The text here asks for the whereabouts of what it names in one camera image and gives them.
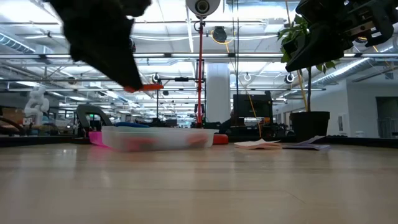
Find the white column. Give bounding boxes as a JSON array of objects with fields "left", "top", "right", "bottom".
[{"left": 206, "top": 63, "right": 231, "bottom": 124}]

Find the translucent plastic box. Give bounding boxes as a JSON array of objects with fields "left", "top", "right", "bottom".
[{"left": 101, "top": 126, "right": 218, "bottom": 152}]

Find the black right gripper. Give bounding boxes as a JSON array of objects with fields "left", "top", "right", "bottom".
[{"left": 282, "top": 0, "right": 398, "bottom": 73}]

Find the white round overhead camera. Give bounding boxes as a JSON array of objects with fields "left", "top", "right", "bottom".
[{"left": 185, "top": 0, "right": 221, "bottom": 18}]

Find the black curved hose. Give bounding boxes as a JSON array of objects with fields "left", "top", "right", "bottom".
[{"left": 0, "top": 116, "right": 18, "bottom": 137}]

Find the black plant pot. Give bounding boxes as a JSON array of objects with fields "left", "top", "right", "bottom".
[{"left": 289, "top": 111, "right": 331, "bottom": 142}]

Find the orange eraser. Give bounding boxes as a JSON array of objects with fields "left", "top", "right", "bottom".
[{"left": 124, "top": 83, "right": 164, "bottom": 93}]

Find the dark blue oblong object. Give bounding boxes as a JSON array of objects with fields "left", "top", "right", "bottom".
[{"left": 114, "top": 121, "right": 150, "bottom": 128}]

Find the purple paper notepad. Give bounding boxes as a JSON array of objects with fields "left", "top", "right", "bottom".
[{"left": 282, "top": 135, "right": 331, "bottom": 152}]

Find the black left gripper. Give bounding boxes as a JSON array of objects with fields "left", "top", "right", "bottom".
[{"left": 49, "top": 0, "right": 152, "bottom": 91}]

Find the black ceiling cable reel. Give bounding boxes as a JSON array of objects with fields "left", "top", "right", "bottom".
[{"left": 212, "top": 26, "right": 228, "bottom": 44}]

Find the red vertical pole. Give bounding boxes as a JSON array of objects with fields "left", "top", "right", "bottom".
[{"left": 196, "top": 18, "right": 205, "bottom": 128}]

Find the person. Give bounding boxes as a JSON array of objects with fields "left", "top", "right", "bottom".
[{"left": 218, "top": 109, "right": 237, "bottom": 134}]

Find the black monitor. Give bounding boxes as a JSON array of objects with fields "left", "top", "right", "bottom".
[{"left": 233, "top": 91, "right": 274, "bottom": 119}]

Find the green leafy plant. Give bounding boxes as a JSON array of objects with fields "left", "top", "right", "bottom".
[{"left": 277, "top": 14, "right": 338, "bottom": 113}]

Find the black equipment at left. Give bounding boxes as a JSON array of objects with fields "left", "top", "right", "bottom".
[{"left": 0, "top": 136, "right": 398, "bottom": 147}]

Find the black stand frame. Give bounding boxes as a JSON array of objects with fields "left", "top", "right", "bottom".
[{"left": 155, "top": 76, "right": 206, "bottom": 125}]

